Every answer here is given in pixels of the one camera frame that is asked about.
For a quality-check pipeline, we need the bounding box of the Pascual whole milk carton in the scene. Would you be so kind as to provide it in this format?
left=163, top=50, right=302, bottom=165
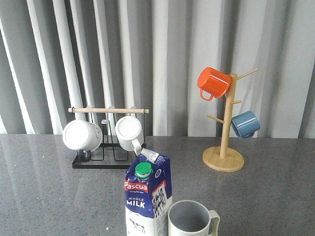
left=124, top=148, right=172, bottom=236

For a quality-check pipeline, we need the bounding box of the grey cream cup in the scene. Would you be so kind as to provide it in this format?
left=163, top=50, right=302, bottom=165
left=168, top=200, right=220, bottom=236

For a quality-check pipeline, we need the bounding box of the white ribbed mug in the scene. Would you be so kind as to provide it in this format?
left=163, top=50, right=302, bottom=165
left=115, top=116, right=144, bottom=155

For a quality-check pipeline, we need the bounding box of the orange mug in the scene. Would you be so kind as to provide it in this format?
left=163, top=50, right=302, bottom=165
left=197, top=67, right=232, bottom=101

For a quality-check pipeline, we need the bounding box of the wooden mug tree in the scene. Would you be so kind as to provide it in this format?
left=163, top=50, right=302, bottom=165
left=202, top=69, right=258, bottom=173

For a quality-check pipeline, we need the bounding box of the white smooth smiley mug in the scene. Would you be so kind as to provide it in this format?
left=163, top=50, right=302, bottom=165
left=63, top=120, right=102, bottom=151

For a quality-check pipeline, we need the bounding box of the blue mug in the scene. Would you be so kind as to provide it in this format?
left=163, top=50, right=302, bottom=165
left=231, top=111, right=260, bottom=139

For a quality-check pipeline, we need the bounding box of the black wire mug rack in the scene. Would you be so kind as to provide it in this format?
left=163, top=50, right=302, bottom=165
left=68, top=107, right=150, bottom=169

